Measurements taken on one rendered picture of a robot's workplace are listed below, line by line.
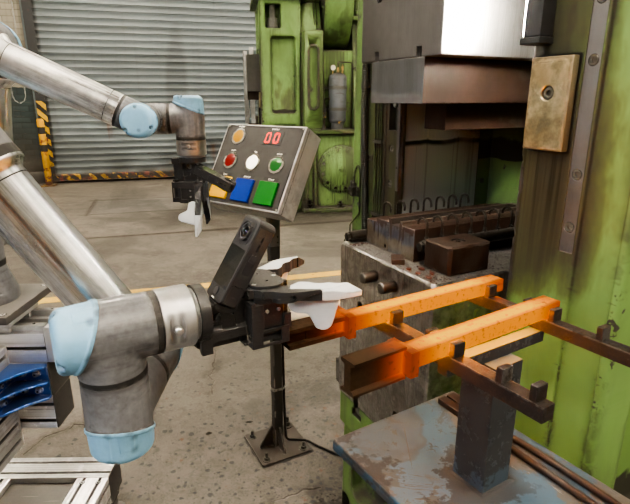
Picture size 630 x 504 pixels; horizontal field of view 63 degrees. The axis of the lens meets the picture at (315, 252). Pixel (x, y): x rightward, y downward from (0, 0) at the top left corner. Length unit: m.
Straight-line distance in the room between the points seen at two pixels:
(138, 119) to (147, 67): 7.73
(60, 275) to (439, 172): 1.13
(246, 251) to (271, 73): 5.40
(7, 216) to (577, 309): 0.97
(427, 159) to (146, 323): 1.10
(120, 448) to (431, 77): 0.91
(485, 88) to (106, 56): 8.04
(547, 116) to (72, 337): 0.88
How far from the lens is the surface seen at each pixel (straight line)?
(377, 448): 0.95
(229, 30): 9.08
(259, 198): 1.56
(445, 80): 1.20
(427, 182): 1.54
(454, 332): 0.72
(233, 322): 0.66
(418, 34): 1.19
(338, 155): 5.97
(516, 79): 1.35
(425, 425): 1.01
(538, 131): 1.10
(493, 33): 1.23
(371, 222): 1.34
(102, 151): 9.04
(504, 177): 1.65
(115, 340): 0.59
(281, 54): 6.01
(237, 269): 0.62
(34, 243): 0.73
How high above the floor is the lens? 1.28
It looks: 17 degrees down
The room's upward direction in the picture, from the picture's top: straight up
